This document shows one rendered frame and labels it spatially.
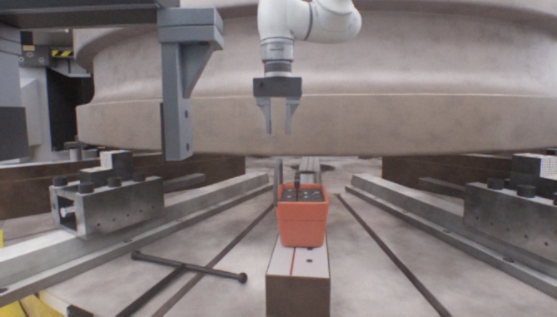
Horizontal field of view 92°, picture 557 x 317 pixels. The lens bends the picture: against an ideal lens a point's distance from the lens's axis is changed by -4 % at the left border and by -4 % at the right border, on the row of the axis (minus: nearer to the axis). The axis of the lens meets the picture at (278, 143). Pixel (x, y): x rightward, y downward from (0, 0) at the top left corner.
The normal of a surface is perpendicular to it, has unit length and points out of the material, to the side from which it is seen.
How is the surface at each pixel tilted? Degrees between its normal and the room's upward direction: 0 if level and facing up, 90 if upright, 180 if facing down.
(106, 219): 90
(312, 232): 97
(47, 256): 71
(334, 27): 133
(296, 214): 97
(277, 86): 90
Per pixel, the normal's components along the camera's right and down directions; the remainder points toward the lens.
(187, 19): 0.00, 0.10
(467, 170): -0.79, 0.07
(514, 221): -0.96, 0.04
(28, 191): 0.61, 0.07
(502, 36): 0.30, 0.09
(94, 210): 0.87, 0.04
